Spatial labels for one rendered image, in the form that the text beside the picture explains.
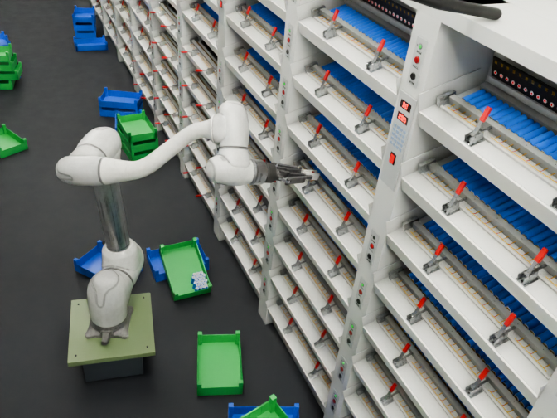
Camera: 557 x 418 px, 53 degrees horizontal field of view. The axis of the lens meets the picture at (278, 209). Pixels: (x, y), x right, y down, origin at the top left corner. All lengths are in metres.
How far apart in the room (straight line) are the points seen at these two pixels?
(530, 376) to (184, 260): 2.08
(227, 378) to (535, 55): 1.96
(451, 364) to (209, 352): 1.40
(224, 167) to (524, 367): 1.08
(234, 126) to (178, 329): 1.27
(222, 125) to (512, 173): 1.01
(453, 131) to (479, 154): 0.10
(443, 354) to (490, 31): 0.87
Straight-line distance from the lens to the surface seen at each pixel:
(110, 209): 2.37
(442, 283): 1.57
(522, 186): 1.28
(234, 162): 1.91
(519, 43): 1.25
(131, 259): 2.52
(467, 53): 1.51
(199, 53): 3.29
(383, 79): 1.63
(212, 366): 2.71
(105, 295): 2.40
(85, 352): 2.53
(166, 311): 2.95
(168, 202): 3.66
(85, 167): 2.09
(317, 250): 2.20
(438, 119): 1.46
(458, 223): 1.45
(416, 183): 1.56
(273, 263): 2.60
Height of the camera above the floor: 2.15
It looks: 36 degrees down
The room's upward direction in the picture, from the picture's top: 6 degrees clockwise
